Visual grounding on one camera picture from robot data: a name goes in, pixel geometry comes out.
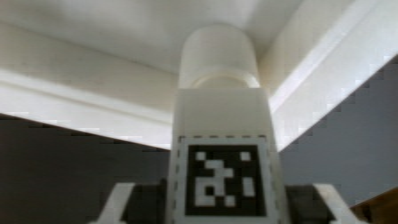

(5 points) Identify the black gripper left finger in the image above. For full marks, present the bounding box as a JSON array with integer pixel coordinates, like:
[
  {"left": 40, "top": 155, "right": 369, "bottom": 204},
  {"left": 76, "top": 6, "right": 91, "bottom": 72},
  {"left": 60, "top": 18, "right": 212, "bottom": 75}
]
[{"left": 88, "top": 183, "right": 166, "bottom": 224}]

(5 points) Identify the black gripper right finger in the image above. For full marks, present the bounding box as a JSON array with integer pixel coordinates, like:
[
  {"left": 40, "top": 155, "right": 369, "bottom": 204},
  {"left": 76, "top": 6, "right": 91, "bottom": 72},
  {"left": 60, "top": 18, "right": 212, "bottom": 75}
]
[{"left": 287, "top": 184, "right": 370, "bottom": 224}]

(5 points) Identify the white table leg with tag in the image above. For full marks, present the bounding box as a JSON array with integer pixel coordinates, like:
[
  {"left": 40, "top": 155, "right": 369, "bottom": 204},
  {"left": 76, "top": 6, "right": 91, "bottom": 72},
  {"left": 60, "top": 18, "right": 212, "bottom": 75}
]
[{"left": 166, "top": 24, "right": 292, "bottom": 224}]

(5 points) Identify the white square tabletop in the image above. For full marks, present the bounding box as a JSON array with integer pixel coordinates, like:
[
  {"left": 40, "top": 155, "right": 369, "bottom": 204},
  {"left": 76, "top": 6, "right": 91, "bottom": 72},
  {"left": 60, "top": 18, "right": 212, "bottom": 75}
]
[{"left": 0, "top": 0, "right": 398, "bottom": 148}]

